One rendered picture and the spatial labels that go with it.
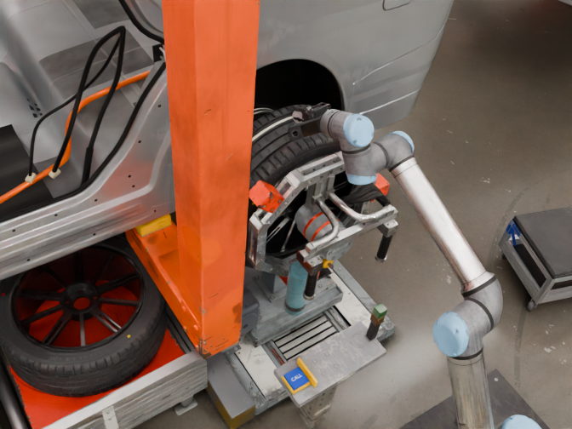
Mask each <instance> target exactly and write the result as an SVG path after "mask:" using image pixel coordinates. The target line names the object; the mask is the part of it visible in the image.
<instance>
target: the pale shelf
mask: <svg viewBox="0 0 572 429"><path fill-rule="evenodd" d="M367 332H368V329H367V327H366V326H365V325H364V324H363V322H362V321H359V322H357V323H355V324H353V325H352V326H350V327H348V328H347V329H344V330H342V331H341V332H340V333H338V334H336V335H334V336H332V337H330V338H329V339H327V340H325V341H323V342H322V343H320V344H318V345H316V346H314V347H313V348H311V349H310V350H308V351H306V352H304V353H302V354H300V355H299V356H298V357H295V358H293V359H292V360H290V361H288V362H287V363H285V364H283V365H281V366H279V367H278V368H276V369H274V372H273V374H274V375H275V376H276V378H277V379H278V381H279V382H280V384H281V385H282V386H283V388H284V390H285V391H286V392H287V393H288V395H289V396H290V398H291V399H292V401H293V402H294V403H295V405H296V407H297V408H300V407H301V406H303V405H305V404H306V403H309V402H310V401H312V400H313V399H314V398H316V397H318V396H320V395H321V394H323V393H325V392H326V391H327V390H329V389H331V388H332V387H334V386H336V385H338V384H340V383H341V382H342V381H343V380H346V379H347V378H349V377H351V376H352V375H354V374H356V373H357V372H358V371H360V370H362V369H364V368H366V367H367V366H369V365H370V364H372V363H373V362H375V361H377V360H378V359H380V358H382V357H384V356H385V355H386V349H385V348H384V347H383V346H382V345H381V343H380V342H379V341H378V340H377V339H374V340H372V341H369V340H368V339H367V338H366V336H365V335H366V334H367ZM298 358H300V359H301V360H302V362H303V363H304V364H305V366H307V368H308V369H309V370H310V372H311V373H312V375H313V376H314V377H315V379H316V380H317V387H314V386H313V385H312V383H311V382H310V381H309V382H310V383H311V385H309V386H307V387H305V388H303V389H302V390H300V391H298V392H297V393H295V394H294V395H293V394H292V392H291V391H290V390H289V389H288V387H287V386H286V384H285V383H284V381H283V380H282V376H284V375H285V374H287V373H288V372H289V371H291V370H293V369H295V368H297V367H299V366H298V364H297V359H298Z"/></svg>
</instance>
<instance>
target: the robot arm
mask: <svg viewBox="0 0 572 429"><path fill-rule="evenodd" d="M322 104H324V106H320V105H322ZM329 108H330V109H329ZM310 109H311V110H310ZM292 116H293V119H294V120H295V122H296V124H294V125H291V126H289V129H288V131H289V136H290V139H291V140H299V139H302V138H306V137H308V136H311V135H315V134H319V133H323V135H325V136H326V137H328V138H331V139H334V140H338V141H339V142H340V149H341V153H342V157H343V161H344V164H345V169H346V176H347V179H348V181H349V182H350V183H352V184H354V185H366V184H369V183H372V182H374V181H375V180H376V179H377V174H376V173H377V172H379V171H381V170H383V169H385V168H387V169H388V170H389V172H390V174H392V176H393V177H394V179H395V180H396V182H397V183H398V185H399V186H400V188H401V190H402V191H403V193H404V195H405V196H406V198H407V199H408V200H409V202H410V204H411V206H412V207H413V209H414V210H415V212H416V213H417V215H418V216H419V218H420V220H421V222H422V223H423V225H424V226H425V228H426V229H427V231H428V232H429V234H430V236H431V237H432V239H433V241H434V243H435V244H436V245H437V246H438V248H439V250H440V252H441V253H442V255H443V257H444V259H445V260H446V261H447V262H448V264H449V266H450V268H451V269H452V271H453V272H454V274H455V275H456V277H457V278H458V280H459V282H460V284H461V290H460V293H461V294H462V296H463V298H464V301H462V302H461V303H460V304H459V305H457V306H456V307H454V308H453V309H451V310H450V311H448V312H445V313H444V314H443V315H442V316H441V317H440V318H439V319H438V320H437V321H436V322H435V323H434V325H433V328H432V334H433V338H434V340H435V343H437V344H438V348H439V349H440V351H441V352H443V353H444V354H445V355H446V358H447V364H448V369H449V378H450V383H451V388H452V392H453V398H454V403H455V412H456V417H457V422H458V427H459V429H494V422H493V415H492V409H491V403H490V397H489V386H488V380H487V374H486V368H485V362H484V354H483V337H484V336H485V335H486V334H487V333H488V332H490V331H491V330H493V329H494V328H495V326H496V325H497V323H498V322H499V321H500V318H501V313H502V307H503V297H502V291H501V285H500V283H499V281H498V279H497V278H496V276H495V274H494V273H492V272H487V271H486V270H485V269H484V267H483V265H482V264H481V262H480V260H479V259H478V257H477V256H476V255H475V253H474V251H473V250H472V248H471V246H470V245H469V243H468V242H467V240H466V239H465V237H464V236H463V234H462V232H461V231H460V229H459V227H458V226H457V225H456V223H455V221H454V220H453V218H452V217H451V215H450V213H449V211H448V210H447V209H446V208H445V206H444V205H443V202H442V201H441V199H440V198H439V196H438V195H437V193H436V192H435V190H434V189H433V187H432V185H431V183H430V182H429V180H428V179H427V178H426V176H425V174H424V173H423V171H422V170H421V168H420V166H419V164H418V163H417V162H416V161H415V157H414V155H413V151H414V144H413V141H412V140H411V139H410V137H409V136H408V135H407V134H405V133H404V132H402V131H395V132H393V133H390V134H387V135H386V136H384V137H382V138H380V139H378V140H376V141H374V142H372V143H370V141H371V140H372V139H373V136H374V126H373V124H372V123H371V121H370V120H369V119H368V118H367V117H365V116H363V115H361V114H357V113H350V112H344V111H339V110H335V109H331V106H330V104H327V103H323V102H321V103H319V104H317V105H315V106H313V107H310V106H308V107H305V106H303V107H300V108H298V109H297V110H295V111H294V112H293V114H292ZM303 118H304V119H303ZM498 429H541V428H540V426H539V425H538V424H537V423H536V422H535V421H533V420H532V419H530V418H528V417H527V416H524V415H513V416H511V417H509V418H507V419H506V420H505V421H504V422H503V424H502V425H501V426H500V427H499V428H498Z"/></svg>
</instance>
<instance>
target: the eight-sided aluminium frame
mask: <svg viewBox="0 0 572 429"><path fill-rule="evenodd" d="M345 170H346V169H345V164H344V161H343V157H342V153H341V151H340V152H335V153H334V154H332V155H330V156H328V157H325V158H322V159H320V160H317V161H316V162H313V163H310V164H307V165H306V166H303V167H301V168H298V169H297V168H296V169H295V170H293V171H291V172H289V174H287V175H286V176H285V177H284V179H283V181H282V182H281V183H280V184H279V185H278V187H277V188H276V189H277V190H278V192H279V193H280V194H281V195H282V196H283V197H284V200H283V202H282V203H281V204H280V205H279V206H278V207H277V209H276V210H275V211H274V212H273V213H269V212H267V211H265V210H263V209H257V211H256V212H255V213H253V215H252V217H251V218H250V219H249V238H248V253H247V259H248V261H249V262H250V264H251V265H252V266H253V267H254V269H255V270H259V271H263V272H269V273H272V274H276V275H278V276H282V277H287V276H288V275H289V266H290V265H291V264H292V263H293V262H295V261H297V259H296V254H297V253H296V254H294V255H291V256H289V257H287V258H285V259H282V260H281V259H278V258H275V257H272V256H269V255H265V253H266V236H267V230H268V228H269V227H270V225H271V224H272V223H273V222H274V221H275V220H276V218H277V217H278V216H279V215H280V214H281V213H282V212H283V211H284V210H285V209H286V208H287V207H288V205H289V204H290V203H291V202H292V201H293V200H294V198H295V197H296V196H297V195H298V194H299V193H300V191H301V190H303V189H304V188H306V187H308V186H311V185H313V184H315V183H316V182H318V181H320V180H325V179H327V178H329V177H330V176H332V175H336V174H338V173H341V172H343V171H345ZM369 204H370V201H369V202H365V203H354V205H355V206H354V209H353V210H354V211H356V212H358V213H359V214H362V215H366V214H367V213H368V212H369V211H368V209H369ZM350 220H351V221H350ZM340 221H341V222H342V223H343V224H344V225H345V226H346V225H347V224H348V222H349V221H350V223H349V224H348V225H347V226H346V229H347V228H349V227H351V226H355V225H356V224H358V223H360V222H362V221H358V220H354V219H352V217H350V216H349V215H347V214H345V215H344V216H343V217H342V218H341V219H340Z"/></svg>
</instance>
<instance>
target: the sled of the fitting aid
mask: <svg viewBox="0 0 572 429"><path fill-rule="evenodd" d="M321 280H322V281H323V282H324V283H325V284H326V286H327V287H328V288H329V289H328V293H327V294H326V295H323V296H321V297H319V298H317V299H315V300H313V301H312V302H310V303H308V304H306V309H305V311H304V312H303V313H302V314H300V315H299V316H292V315H289V314H287V315H285V316H283V317H281V318H279V319H278V320H276V321H274V322H272V323H269V324H267V326H265V327H263V328H261V329H258V330H256V329H255V327H253V328H252V329H251V330H250V331H249V332H248V333H247V334H246V335H247V337H248V338H249V340H250V341H251V343H252V344H253V346H254V347H255V348H256V347H258V346H260V345H262V344H264V343H266V342H268V341H269V340H271V339H273V338H275V337H277V336H279V335H280V334H282V333H284V332H286V331H288V330H289V329H292V328H293V327H295V326H297V325H299V324H300V323H303V322H305V321H306V320H308V319H309V318H311V317H314V316H316V315H318V314H319V313H320V312H323V311H325V310H327V309H329V308H330V307H331V306H334V305H336V304H338V303H339V302H341V301H342V297H343V294H344V292H343V291H342V290H341V288H340V287H339V286H338V285H337V284H336V282H335V281H334V280H333V279H332V278H331V276H330V275H328V276H326V277H323V278H322V279H321Z"/></svg>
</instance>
